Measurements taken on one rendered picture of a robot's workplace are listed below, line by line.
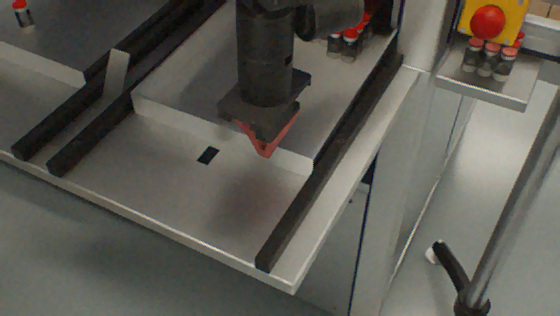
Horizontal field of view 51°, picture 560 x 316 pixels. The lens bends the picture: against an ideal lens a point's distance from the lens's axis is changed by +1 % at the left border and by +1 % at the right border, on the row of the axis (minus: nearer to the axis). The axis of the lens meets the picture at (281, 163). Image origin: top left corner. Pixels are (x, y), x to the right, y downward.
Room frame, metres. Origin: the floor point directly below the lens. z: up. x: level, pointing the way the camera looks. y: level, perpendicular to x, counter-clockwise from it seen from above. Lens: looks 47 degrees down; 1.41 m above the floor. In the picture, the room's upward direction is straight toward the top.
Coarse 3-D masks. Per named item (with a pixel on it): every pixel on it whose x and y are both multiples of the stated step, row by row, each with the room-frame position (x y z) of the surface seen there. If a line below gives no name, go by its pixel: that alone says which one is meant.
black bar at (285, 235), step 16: (384, 64) 0.66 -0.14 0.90; (400, 64) 0.67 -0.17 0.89; (384, 80) 0.62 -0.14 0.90; (368, 96) 0.59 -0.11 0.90; (352, 112) 0.56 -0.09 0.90; (368, 112) 0.56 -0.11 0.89; (352, 128) 0.53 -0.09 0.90; (336, 144) 0.50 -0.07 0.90; (320, 160) 0.47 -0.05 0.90; (336, 160) 0.47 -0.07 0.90; (320, 176) 0.45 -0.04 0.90; (304, 192) 0.42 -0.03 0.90; (320, 192) 0.44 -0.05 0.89; (288, 208) 0.40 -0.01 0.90; (304, 208) 0.40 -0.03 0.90; (288, 224) 0.38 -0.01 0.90; (272, 240) 0.36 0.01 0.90; (288, 240) 0.37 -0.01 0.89; (256, 256) 0.34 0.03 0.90; (272, 256) 0.34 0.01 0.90
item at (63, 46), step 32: (0, 0) 0.82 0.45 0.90; (32, 0) 0.85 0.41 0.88; (64, 0) 0.85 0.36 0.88; (96, 0) 0.85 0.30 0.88; (128, 0) 0.85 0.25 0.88; (160, 0) 0.85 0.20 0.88; (0, 32) 0.76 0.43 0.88; (64, 32) 0.76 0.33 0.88; (96, 32) 0.76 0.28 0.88; (128, 32) 0.71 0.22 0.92; (32, 64) 0.67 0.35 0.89; (64, 64) 0.64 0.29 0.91; (96, 64) 0.64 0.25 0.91
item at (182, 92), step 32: (224, 32) 0.76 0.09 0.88; (384, 32) 0.76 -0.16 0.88; (160, 64) 0.64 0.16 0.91; (192, 64) 0.68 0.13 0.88; (224, 64) 0.68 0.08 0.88; (320, 64) 0.68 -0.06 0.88; (352, 64) 0.68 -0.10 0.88; (160, 96) 0.61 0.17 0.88; (192, 96) 0.61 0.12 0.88; (320, 96) 0.61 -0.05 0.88; (352, 96) 0.57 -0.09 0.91; (192, 128) 0.54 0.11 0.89; (224, 128) 0.51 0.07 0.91; (320, 128) 0.55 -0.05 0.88; (288, 160) 0.47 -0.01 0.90
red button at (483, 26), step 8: (480, 8) 0.62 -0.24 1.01; (488, 8) 0.62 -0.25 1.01; (496, 8) 0.62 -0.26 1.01; (472, 16) 0.62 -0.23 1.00; (480, 16) 0.61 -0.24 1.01; (488, 16) 0.60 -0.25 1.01; (496, 16) 0.60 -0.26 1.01; (504, 16) 0.61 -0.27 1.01; (472, 24) 0.61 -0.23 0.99; (480, 24) 0.60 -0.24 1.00; (488, 24) 0.60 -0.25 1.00; (496, 24) 0.60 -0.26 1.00; (504, 24) 0.60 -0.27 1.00; (472, 32) 0.61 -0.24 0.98; (480, 32) 0.60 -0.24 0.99; (488, 32) 0.60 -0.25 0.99; (496, 32) 0.60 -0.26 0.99
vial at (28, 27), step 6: (18, 12) 0.76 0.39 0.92; (24, 12) 0.76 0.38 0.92; (30, 12) 0.77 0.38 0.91; (18, 18) 0.75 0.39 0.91; (24, 18) 0.75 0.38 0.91; (30, 18) 0.76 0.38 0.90; (24, 24) 0.75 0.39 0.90; (30, 24) 0.76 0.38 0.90; (24, 30) 0.75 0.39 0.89; (30, 30) 0.76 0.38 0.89
